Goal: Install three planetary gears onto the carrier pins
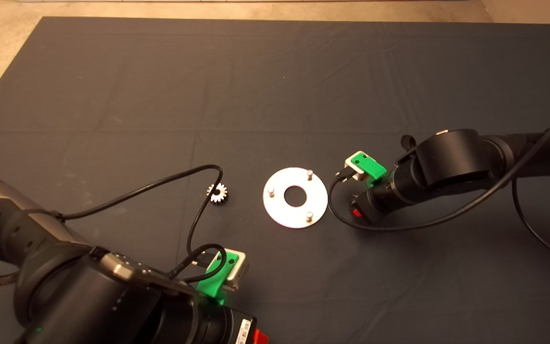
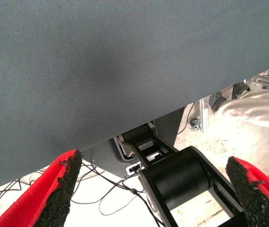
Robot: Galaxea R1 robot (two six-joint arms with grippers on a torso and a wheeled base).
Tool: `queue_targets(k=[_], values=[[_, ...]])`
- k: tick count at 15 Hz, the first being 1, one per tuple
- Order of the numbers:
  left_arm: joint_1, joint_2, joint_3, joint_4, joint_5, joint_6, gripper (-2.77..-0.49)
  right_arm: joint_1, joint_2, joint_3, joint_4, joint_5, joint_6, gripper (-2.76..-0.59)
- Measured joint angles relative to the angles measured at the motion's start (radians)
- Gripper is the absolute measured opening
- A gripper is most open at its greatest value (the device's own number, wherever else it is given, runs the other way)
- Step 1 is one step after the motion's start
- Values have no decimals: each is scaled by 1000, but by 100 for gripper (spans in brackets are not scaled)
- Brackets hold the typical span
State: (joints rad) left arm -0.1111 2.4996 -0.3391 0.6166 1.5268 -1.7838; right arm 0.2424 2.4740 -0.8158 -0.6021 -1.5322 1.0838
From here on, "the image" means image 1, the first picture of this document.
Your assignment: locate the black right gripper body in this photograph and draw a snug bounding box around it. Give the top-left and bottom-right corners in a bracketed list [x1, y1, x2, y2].
[356, 178, 400, 225]

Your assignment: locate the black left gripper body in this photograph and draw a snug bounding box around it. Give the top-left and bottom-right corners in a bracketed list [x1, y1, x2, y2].
[198, 307, 257, 344]

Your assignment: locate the round metal carrier plate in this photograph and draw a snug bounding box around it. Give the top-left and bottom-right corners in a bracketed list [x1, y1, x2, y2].
[263, 167, 328, 229]

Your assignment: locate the shiny steel planetary gear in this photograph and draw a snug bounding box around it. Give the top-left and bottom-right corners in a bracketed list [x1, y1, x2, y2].
[207, 184, 229, 204]

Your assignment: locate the dark grey table cloth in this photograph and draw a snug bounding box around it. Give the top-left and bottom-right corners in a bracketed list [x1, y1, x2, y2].
[0, 17, 550, 344]

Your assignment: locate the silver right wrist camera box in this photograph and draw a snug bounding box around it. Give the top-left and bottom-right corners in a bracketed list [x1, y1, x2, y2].
[344, 158, 369, 181]

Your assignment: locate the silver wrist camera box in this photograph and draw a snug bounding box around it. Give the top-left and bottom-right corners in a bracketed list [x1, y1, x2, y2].
[344, 158, 369, 181]
[220, 250, 250, 291]

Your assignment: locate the green right camera mount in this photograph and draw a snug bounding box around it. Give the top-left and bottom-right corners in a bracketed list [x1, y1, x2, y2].
[347, 151, 388, 187]

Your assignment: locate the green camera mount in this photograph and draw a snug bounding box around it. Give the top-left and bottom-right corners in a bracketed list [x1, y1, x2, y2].
[347, 151, 388, 187]
[196, 252, 240, 305]

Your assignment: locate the green left camera mount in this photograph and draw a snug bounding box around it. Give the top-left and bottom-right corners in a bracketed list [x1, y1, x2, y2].
[196, 252, 240, 305]

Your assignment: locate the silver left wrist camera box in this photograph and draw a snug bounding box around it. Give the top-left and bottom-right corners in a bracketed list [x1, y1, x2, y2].
[220, 250, 250, 291]

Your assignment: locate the black left camera cable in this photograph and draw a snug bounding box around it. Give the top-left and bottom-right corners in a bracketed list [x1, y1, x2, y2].
[55, 164, 228, 283]

